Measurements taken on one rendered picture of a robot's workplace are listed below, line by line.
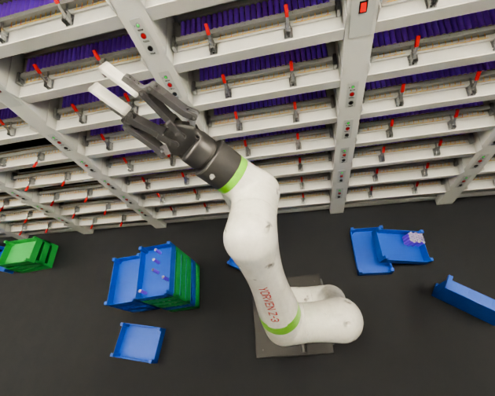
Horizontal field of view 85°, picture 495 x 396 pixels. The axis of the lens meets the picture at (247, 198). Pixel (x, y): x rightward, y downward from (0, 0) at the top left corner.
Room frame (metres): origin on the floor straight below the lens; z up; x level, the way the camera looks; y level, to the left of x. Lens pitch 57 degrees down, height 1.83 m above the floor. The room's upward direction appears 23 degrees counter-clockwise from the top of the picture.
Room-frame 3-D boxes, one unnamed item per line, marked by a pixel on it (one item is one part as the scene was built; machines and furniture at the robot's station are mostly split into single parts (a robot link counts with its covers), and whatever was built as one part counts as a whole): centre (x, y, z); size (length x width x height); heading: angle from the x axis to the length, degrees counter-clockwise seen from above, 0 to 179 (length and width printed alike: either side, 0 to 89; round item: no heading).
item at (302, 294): (0.23, -0.01, 0.51); 0.16 x 0.13 x 0.19; 73
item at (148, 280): (0.71, 0.65, 0.44); 0.30 x 0.20 x 0.08; 166
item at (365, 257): (0.44, -0.59, 0.04); 0.30 x 0.20 x 0.08; 159
